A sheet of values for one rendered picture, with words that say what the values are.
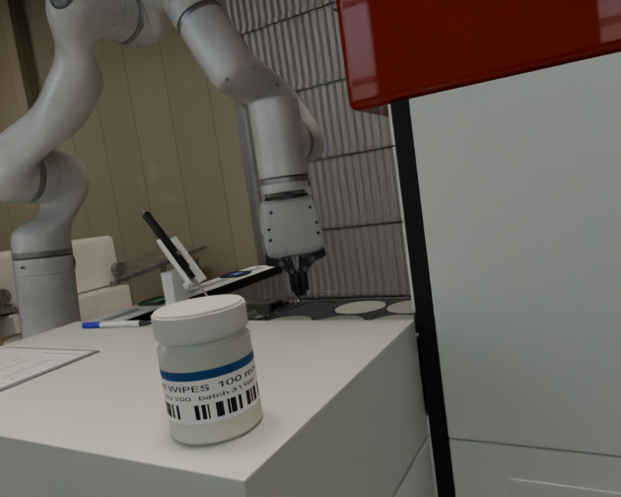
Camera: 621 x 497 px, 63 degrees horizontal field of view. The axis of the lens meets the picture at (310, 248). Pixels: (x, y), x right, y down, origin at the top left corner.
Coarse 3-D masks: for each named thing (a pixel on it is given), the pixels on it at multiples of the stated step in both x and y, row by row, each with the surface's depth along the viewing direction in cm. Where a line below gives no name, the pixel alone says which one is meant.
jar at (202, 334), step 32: (160, 320) 36; (192, 320) 35; (224, 320) 36; (160, 352) 37; (192, 352) 35; (224, 352) 36; (192, 384) 35; (224, 384) 36; (256, 384) 39; (192, 416) 36; (224, 416) 36; (256, 416) 38
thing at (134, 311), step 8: (256, 272) 125; (216, 280) 122; (224, 280) 122; (232, 280) 118; (192, 288) 114; (208, 288) 111; (192, 296) 105; (120, 312) 97; (128, 312) 98; (136, 312) 95; (144, 312) 94; (88, 320) 93; (96, 320) 92; (104, 320) 91; (112, 320) 90
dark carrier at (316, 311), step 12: (324, 300) 111; (336, 300) 109; (348, 300) 107; (360, 300) 106; (372, 300) 104; (384, 300) 102; (396, 300) 101; (408, 300) 100; (288, 312) 105; (300, 312) 103; (312, 312) 102; (324, 312) 100; (372, 312) 94; (384, 312) 93
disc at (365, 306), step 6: (342, 306) 103; (348, 306) 102; (354, 306) 101; (360, 306) 101; (366, 306) 100; (372, 306) 99; (378, 306) 98; (336, 312) 98; (342, 312) 98; (348, 312) 97; (354, 312) 96; (360, 312) 96; (366, 312) 95
